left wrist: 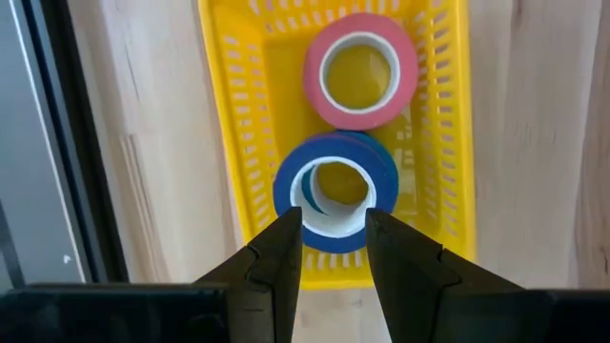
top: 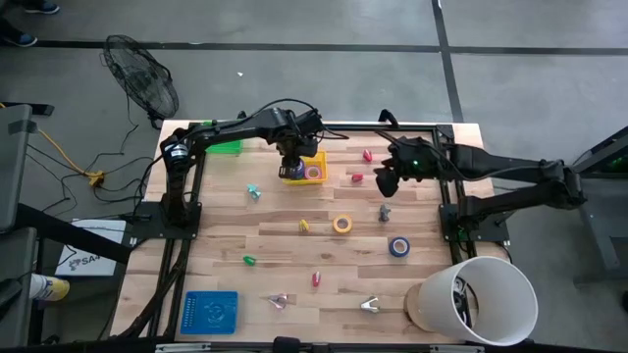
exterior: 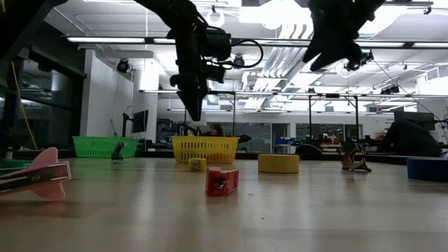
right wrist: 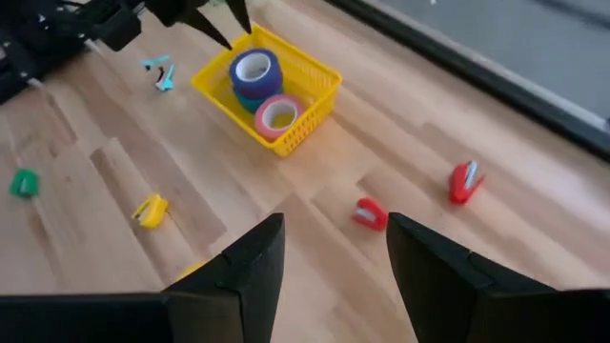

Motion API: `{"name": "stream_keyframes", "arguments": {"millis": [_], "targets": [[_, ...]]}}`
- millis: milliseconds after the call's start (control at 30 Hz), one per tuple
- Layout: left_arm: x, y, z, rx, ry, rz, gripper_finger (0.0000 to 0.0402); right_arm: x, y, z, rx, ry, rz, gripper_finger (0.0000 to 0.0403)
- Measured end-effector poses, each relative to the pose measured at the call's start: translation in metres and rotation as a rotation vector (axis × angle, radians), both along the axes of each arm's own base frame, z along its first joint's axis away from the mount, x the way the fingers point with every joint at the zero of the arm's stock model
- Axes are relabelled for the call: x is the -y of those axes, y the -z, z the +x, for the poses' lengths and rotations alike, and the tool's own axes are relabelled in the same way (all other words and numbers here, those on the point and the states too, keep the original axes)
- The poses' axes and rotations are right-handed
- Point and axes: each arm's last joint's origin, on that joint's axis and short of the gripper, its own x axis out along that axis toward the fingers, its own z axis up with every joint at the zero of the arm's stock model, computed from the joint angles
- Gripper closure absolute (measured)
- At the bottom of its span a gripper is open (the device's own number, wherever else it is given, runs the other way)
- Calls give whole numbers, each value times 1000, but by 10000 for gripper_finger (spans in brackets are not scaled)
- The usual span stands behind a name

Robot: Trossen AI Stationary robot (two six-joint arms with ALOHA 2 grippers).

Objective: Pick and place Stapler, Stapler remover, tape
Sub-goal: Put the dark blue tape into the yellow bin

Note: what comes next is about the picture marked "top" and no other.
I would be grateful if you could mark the person's head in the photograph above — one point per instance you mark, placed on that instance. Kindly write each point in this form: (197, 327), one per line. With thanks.
(287, 345)

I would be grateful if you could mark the yellow plastic basket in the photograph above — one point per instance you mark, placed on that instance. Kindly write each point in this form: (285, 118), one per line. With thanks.
(322, 162)

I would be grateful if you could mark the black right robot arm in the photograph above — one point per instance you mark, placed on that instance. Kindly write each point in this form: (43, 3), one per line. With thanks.
(515, 171)

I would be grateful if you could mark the orange tape roll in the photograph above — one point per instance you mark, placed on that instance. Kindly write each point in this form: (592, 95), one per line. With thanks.
(335, 224)

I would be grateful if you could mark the teal staple remover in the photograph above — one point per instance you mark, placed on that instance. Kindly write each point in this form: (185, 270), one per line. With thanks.
(254, 191)

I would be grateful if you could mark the black support beam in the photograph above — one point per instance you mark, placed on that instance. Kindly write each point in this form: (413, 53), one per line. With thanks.
(73, 234)

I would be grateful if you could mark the purple tape roll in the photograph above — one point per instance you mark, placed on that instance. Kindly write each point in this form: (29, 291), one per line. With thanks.
(299, 172)

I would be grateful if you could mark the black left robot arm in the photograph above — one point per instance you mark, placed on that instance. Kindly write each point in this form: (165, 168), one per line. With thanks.
(235, 128)

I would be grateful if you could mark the white printed sign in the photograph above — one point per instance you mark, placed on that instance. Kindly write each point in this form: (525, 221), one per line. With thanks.
(88, 267)

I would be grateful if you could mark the green plastic basket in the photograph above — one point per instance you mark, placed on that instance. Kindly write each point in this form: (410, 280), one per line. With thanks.
(225, 147)

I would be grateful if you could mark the dark grey staple remover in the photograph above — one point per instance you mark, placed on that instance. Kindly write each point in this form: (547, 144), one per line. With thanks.
(384, 213)

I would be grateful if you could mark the silver binder clip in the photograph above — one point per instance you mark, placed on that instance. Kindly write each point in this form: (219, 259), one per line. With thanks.
(279, 301)

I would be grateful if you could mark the yellow and white spray can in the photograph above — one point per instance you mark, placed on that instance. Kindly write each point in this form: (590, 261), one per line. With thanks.
(49, 288)

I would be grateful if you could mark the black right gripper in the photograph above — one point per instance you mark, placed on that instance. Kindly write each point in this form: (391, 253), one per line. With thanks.
(414, 159)

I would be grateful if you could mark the dark grey equipment case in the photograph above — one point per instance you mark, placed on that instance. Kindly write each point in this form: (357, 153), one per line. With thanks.
(15, 166)
(15, 284)

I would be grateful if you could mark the red mini stapler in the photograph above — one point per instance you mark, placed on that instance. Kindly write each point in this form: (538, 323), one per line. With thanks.
(316, 279)
(357, 178)
(367, 156)

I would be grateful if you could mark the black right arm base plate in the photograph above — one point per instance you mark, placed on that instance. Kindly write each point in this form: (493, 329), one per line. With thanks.
(483, 233)

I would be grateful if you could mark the round wooden lamp base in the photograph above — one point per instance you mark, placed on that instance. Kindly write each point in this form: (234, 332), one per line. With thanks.
(412, 306)

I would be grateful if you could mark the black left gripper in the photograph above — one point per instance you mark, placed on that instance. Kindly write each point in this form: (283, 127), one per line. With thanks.
(297, 146)

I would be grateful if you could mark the black side table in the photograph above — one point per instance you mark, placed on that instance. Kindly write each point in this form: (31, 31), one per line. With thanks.
(603, 235)

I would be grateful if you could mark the blue plastic basket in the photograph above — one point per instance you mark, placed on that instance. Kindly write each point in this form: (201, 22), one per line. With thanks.
(208, 314)

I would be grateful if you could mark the person's shoe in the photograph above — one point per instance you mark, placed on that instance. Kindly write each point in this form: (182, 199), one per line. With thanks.
(41, 7)
(17, 36)

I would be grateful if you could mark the white staple remover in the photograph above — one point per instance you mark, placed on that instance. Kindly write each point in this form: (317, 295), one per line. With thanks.
(369, 306)

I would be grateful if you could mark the green mini stapler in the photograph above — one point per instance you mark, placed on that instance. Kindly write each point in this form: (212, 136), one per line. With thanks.
(249, 261)

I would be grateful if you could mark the black aluminium table frame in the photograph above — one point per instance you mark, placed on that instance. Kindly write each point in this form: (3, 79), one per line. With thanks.
(343, 127)

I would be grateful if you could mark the silver metal bracket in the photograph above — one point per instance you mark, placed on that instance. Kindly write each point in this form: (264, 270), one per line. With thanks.
(456, 349)
(184, 347)

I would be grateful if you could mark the black floor fan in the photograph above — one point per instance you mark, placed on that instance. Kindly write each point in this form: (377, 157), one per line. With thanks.
(142, 78)

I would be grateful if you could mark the blue tape roll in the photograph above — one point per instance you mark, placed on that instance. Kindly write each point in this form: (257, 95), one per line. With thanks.
(392, 247)

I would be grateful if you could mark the yellow mini stapler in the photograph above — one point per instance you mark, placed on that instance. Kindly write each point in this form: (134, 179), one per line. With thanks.
(304, 225)

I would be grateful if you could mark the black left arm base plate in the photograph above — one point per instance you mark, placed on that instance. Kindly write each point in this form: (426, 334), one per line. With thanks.
(147, 221)

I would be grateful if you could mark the pink tape roll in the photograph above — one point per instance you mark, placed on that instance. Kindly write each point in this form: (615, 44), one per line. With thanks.
(307, 172)

